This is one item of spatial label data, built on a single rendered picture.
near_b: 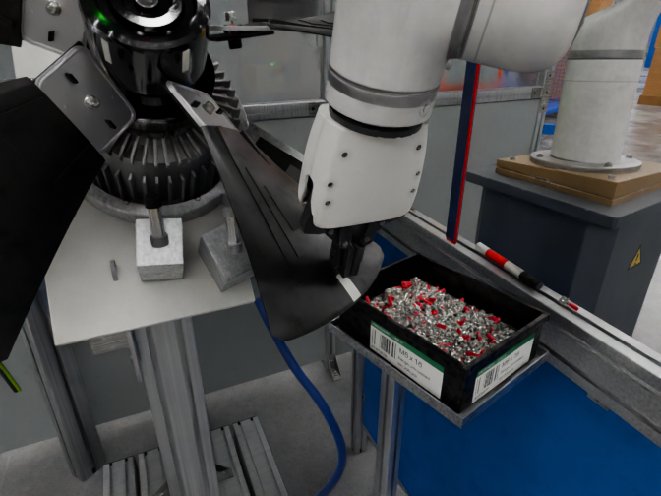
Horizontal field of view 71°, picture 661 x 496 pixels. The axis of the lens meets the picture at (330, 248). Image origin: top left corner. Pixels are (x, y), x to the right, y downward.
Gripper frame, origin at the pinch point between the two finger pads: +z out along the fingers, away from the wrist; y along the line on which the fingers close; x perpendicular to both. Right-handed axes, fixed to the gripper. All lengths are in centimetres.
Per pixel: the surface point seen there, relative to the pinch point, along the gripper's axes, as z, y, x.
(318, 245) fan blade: 0.5, 2.1, -2.4
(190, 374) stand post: 40.3, 15.0, -17.6
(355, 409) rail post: 93, -30, -26
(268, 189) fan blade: -3.8, 6.2, -7.2
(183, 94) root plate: -9.6, 12.3, -17.0
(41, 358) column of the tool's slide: 74, 46, -56
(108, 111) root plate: -6.9, 19.5, -19.8
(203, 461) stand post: 62, 15, -12
